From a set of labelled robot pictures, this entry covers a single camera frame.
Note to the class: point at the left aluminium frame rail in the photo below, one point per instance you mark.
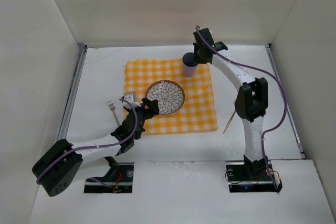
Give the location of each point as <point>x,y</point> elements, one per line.
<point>66,116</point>

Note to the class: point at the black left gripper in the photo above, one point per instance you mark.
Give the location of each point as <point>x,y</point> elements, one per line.
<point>150,106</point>

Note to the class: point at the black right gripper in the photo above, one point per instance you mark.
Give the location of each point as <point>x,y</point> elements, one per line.
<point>199,56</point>

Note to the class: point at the right aluminium frame rail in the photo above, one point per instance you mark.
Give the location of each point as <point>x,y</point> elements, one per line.
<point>289,115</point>

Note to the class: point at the aluminium frame rail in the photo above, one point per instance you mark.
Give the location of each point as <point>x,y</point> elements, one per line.
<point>289,115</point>
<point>66,116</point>

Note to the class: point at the silver metal fork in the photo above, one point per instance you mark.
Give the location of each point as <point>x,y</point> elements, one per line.
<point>112,109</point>

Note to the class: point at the patterned ceramic plate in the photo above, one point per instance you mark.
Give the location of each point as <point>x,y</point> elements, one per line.
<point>169,94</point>

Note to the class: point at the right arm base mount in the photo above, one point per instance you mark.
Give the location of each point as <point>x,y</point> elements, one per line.
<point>261,182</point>

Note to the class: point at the copper long-handled spoon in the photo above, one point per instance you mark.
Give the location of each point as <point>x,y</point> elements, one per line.
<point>229,122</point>

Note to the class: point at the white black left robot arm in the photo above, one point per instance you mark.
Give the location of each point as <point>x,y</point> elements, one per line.
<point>57,168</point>

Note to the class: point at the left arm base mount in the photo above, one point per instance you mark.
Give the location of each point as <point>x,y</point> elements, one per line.
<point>117,180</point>

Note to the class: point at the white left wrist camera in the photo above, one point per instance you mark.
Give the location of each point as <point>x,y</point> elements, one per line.
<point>131,97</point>

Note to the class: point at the yellow white checkered cloth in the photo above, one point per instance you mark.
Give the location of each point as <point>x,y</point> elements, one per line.
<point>198,111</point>

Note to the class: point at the lavender plastic cup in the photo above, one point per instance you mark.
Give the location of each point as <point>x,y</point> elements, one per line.
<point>189,65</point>

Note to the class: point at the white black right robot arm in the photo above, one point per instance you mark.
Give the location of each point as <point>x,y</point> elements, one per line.
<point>252,95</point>

